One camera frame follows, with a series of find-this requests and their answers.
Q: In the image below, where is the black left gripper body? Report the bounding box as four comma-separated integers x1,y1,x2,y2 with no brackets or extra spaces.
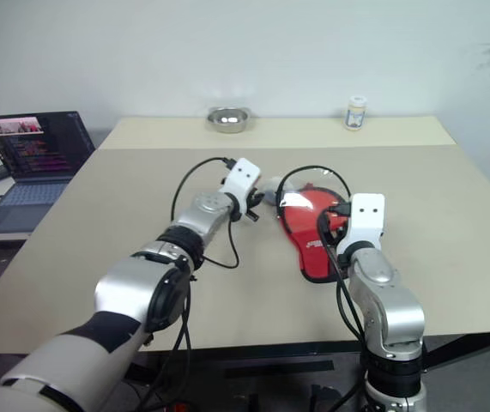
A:
243,188,267,223

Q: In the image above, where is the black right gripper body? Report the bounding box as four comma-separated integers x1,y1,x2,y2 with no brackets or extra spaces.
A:
329,216,351,244

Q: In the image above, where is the grey plush toy charm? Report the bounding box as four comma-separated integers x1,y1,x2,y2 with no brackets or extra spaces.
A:
261,176,287,206

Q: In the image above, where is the red plastic bag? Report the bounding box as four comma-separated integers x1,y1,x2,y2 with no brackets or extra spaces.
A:
276,166,354,285

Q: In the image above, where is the stainless steel bowl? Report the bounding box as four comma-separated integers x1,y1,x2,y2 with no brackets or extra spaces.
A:
207,106,252,134

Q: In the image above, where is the small white labelled bottle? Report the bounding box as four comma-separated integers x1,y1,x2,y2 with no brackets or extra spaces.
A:
342,95,368,131

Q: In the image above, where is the black under-table bar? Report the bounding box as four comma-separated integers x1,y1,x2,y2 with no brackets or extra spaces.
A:
225,360,335,379

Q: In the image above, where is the open dark laptop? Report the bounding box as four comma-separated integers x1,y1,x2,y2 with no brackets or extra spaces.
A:
0,110,96,236

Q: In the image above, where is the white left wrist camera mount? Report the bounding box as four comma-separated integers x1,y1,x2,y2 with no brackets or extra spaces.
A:
218,157,263,211

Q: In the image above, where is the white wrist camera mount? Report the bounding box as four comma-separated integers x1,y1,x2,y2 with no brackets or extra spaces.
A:
336,192,386,254
218,157,263,211

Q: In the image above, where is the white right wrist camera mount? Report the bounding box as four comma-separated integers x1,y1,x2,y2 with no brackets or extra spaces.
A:
336,192,386,254

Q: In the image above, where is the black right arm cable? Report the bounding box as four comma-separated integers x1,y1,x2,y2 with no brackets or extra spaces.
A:
316,202,368,357

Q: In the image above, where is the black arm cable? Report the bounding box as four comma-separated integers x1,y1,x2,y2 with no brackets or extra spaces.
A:
141,156,241,412
316,202,368,357

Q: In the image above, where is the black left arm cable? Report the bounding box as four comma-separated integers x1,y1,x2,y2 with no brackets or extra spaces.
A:
141,156,241,412

